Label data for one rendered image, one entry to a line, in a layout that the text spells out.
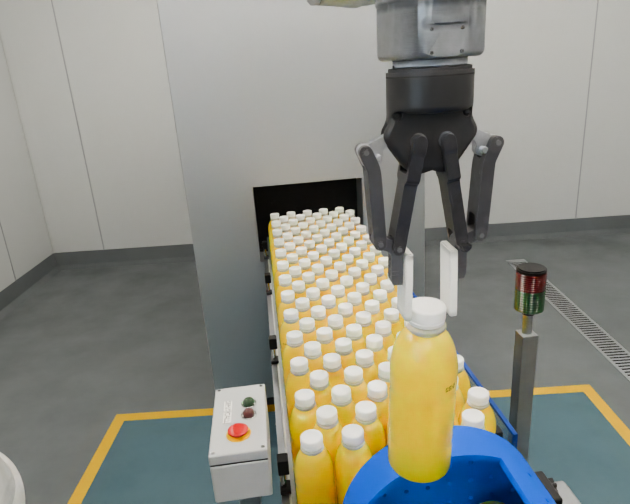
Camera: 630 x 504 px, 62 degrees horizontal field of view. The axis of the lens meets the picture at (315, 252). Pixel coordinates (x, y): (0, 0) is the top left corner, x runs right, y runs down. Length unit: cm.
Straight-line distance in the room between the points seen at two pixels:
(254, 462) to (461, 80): 72
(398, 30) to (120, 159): 486
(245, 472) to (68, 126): 464
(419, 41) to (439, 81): 4
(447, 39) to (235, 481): 78
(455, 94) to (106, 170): 495
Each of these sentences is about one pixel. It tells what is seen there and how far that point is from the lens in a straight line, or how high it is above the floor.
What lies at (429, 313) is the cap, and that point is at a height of 147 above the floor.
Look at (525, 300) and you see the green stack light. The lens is 124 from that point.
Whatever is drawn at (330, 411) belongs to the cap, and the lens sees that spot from 101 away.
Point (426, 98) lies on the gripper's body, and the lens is 45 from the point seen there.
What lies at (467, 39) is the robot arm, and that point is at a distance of 46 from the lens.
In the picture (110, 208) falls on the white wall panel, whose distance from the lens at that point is 539.
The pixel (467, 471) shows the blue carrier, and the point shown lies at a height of 116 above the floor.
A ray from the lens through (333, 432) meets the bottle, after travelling 102.
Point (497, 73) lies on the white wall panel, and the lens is 517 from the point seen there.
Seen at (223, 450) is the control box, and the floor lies 110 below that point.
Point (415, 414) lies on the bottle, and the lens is 57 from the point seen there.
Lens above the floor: 170
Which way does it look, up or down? 19 degrees down
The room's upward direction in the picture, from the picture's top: 4 degrees counter-clockwise
